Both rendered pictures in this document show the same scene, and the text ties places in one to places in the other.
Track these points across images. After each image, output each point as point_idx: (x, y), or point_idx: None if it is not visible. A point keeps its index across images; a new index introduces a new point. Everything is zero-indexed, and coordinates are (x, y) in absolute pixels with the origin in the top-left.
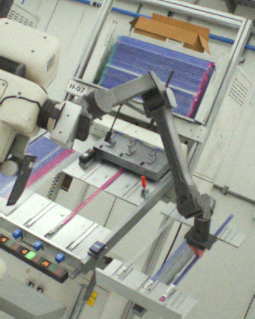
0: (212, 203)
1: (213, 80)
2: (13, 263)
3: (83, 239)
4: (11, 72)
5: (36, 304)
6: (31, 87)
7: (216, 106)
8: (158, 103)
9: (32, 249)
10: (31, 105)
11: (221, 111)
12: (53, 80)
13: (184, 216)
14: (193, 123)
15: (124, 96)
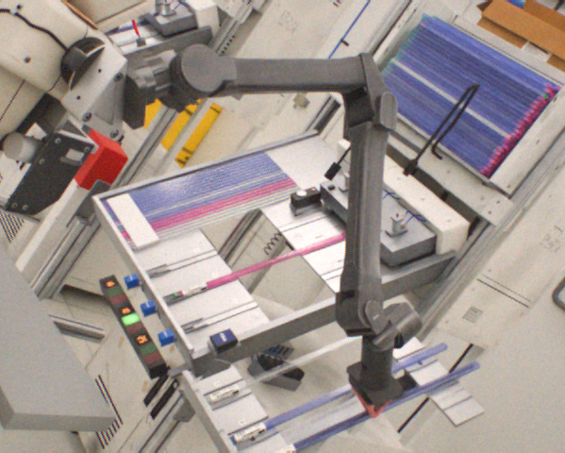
0: (409, 324)
1: (544, 118)
2: (159, 329)
3: (220, 321)
4: None
5: (48, 394)
6: (40, 1)
7: (541, 167)
8: (365, 116)
9: None
10: (31, 33)
11: (562, 182)
12: (140, 14)
13: (344, 330)
14: (490, 187)
15: (273, 79)
